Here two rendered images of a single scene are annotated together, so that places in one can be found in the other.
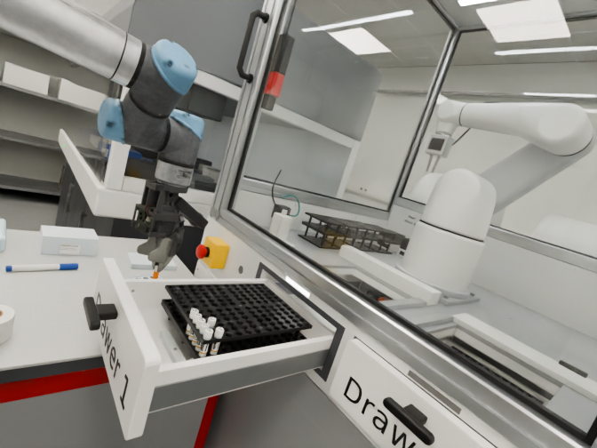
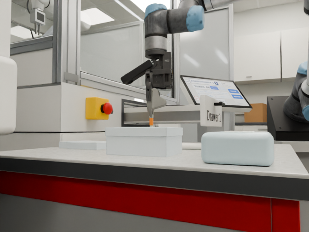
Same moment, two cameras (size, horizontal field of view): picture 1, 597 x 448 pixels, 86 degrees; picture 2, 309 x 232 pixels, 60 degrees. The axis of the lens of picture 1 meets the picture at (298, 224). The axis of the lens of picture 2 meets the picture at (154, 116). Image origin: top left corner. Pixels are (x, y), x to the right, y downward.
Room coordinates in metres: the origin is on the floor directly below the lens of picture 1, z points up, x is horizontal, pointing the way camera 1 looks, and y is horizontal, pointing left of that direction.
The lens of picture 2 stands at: (1.04, 1.10, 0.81)
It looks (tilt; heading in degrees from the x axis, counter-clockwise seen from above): 3 degrees up; 248
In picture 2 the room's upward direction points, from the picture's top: straight up
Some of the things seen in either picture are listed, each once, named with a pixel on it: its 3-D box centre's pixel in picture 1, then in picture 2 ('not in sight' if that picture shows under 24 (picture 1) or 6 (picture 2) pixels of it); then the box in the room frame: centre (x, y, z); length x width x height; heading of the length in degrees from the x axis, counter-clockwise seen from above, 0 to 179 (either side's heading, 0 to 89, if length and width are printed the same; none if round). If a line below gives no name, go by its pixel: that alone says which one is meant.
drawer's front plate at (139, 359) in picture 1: (118, 330); (212, 112); (0.43, 0.21, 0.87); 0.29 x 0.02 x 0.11; 43
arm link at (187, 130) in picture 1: (180, 139); (157, 23); (0.70, 0.30, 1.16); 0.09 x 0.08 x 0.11; 140
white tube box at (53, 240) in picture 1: (68, 240); (145, 140); (0.86, 0.60, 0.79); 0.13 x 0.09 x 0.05; 134
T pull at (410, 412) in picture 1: (411, 417); not in sight; (0.39, -0.22, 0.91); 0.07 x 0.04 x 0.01; 43
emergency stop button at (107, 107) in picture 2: (202, 252); (106, 108); (0.85, 0.23, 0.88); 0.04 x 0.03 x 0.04; 43
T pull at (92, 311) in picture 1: (101, 312); (219, 104); (0.41, 0.23, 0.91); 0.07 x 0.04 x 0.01; 43
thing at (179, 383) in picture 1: (239, 322); (163, 116); (0.57, 0.05, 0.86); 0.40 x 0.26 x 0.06; 133
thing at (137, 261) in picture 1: (151, 261); (89, 144); (0.93, 0.39, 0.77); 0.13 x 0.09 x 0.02; 128
